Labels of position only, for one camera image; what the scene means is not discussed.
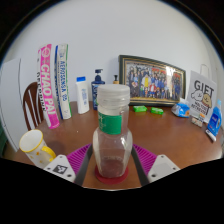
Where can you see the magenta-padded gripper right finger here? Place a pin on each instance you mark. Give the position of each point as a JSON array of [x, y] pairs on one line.
[[161, 166]]

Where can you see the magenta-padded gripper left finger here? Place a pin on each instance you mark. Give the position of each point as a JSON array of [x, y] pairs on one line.
[[60, 168]]

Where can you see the clear bottle with green label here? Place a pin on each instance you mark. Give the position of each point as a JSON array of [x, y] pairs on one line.
[[112, 146]]

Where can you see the white mug with yellow rim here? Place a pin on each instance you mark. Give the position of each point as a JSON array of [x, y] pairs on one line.
[[33, 148]]

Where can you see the flat round red coaster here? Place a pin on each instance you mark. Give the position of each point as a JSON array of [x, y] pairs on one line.
[[111, 180]]

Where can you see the small printed box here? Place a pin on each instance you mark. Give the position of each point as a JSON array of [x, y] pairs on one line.
[[197, 121]]

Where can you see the blue tissue pack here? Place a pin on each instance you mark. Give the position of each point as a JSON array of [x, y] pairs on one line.
[[181, 110]]

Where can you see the green crate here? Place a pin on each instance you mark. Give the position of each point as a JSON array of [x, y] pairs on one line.
[[2, 140]]

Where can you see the blue detergent bottle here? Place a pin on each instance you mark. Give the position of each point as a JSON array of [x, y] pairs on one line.
[[215, 121]]

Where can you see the dark wooden chair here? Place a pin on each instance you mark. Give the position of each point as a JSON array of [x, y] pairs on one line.
[[27, 103]]

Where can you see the white bottle with blue cap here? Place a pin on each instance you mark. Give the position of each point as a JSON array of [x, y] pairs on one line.
[[82, 96]]

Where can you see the white refrigerator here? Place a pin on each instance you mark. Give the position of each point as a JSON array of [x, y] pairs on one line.
[[11, 103]]

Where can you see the white paper gift bag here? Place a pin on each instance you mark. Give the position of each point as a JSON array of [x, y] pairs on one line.
[[201, 95]]

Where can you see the framed group photo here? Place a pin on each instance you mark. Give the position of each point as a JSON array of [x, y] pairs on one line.
[[153, 81]]

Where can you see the dark blue pump bottle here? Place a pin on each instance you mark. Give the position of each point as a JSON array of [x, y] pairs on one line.
[[96, 85]]

